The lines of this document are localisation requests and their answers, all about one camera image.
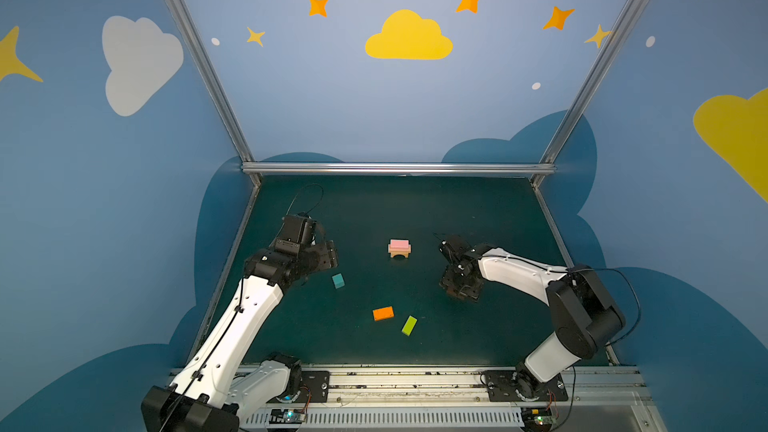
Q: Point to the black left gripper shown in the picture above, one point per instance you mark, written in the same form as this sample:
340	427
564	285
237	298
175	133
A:
324	254

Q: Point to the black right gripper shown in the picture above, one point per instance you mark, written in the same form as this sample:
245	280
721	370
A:
458	279

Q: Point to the teal wood block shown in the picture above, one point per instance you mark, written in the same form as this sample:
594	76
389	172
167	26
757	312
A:
338	281

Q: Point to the lime green wood block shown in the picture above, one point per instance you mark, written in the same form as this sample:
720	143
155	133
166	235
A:
409	325

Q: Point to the pink wood block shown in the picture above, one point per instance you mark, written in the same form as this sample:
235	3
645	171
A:
399	246

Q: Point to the orange wood block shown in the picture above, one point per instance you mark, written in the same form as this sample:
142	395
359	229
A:
383	313

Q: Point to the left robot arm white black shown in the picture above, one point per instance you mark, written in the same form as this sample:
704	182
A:
203	396

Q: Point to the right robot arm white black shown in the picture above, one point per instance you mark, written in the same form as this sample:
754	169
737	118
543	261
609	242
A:
550	358

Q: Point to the right green circuit board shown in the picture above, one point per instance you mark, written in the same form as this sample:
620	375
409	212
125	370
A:
537	420

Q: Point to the green circuit board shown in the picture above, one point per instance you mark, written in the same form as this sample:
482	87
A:
537	420
286	418

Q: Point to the left green circuit board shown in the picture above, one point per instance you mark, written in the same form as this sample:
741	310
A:
286	418

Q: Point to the back horizontal aluminium rail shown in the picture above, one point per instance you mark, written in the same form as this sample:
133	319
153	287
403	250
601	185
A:
394	169

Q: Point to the right side floor rail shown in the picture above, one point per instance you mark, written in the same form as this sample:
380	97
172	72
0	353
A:
584	314

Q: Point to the floor rail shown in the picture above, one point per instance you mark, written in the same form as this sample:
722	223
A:
584	314
205	325

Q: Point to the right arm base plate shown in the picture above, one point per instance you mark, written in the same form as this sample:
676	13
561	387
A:
508	385

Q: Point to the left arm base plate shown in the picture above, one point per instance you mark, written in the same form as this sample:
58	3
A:
312	385

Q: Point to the left side floor rail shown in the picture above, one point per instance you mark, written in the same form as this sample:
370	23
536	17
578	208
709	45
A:
205	325

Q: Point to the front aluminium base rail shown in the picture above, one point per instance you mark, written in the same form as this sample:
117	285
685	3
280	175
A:
372	397

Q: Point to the left corner aluminium post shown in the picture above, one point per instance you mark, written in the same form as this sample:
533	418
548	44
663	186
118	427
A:
201	59

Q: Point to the corner aluminium post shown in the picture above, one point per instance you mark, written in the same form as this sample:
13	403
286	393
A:
201	59
622	28

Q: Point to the right corner aluminium post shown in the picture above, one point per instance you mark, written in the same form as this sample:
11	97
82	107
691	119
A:
622	28

